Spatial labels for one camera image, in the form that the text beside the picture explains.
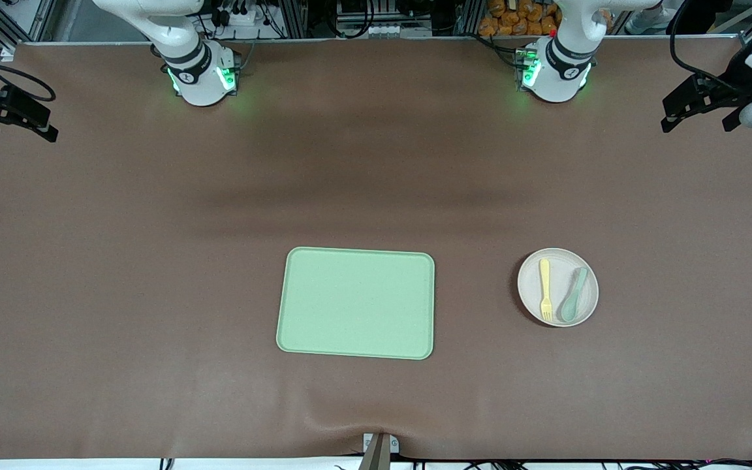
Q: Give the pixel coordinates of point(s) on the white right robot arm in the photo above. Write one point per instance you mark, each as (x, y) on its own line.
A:
(187, 39)

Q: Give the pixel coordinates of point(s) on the grey metal mount bracket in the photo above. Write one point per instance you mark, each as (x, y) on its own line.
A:
(379, 450)

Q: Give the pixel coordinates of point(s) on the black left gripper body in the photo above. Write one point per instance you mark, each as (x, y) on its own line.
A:
(732, 82)

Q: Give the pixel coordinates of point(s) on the person in dark clothes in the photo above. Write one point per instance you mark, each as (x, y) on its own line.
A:
(709, 16)

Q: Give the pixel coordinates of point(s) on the green plastic spoon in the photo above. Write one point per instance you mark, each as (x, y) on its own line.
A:
(569, 310)

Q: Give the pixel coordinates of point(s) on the beige round plate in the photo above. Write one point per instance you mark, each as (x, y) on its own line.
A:
(532, 287)

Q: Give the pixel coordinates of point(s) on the light green rectangular tray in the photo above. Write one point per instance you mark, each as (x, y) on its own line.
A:
(356, 303)

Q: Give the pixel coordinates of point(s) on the white power strip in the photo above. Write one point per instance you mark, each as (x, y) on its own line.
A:
(242, 16)

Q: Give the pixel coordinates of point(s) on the orange bread rolls pile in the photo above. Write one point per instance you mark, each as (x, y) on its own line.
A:
(519, 16)

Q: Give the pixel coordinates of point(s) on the yellow plastic fork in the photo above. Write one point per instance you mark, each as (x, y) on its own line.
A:
(544, 274)

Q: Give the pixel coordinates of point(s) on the white connector strip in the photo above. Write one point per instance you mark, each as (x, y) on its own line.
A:
(395, 31)

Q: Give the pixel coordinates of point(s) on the brown table mat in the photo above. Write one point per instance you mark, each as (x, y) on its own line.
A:
(376, 163)

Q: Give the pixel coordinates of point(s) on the aluminium frame post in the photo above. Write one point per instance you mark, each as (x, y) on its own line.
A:
(294, 19)

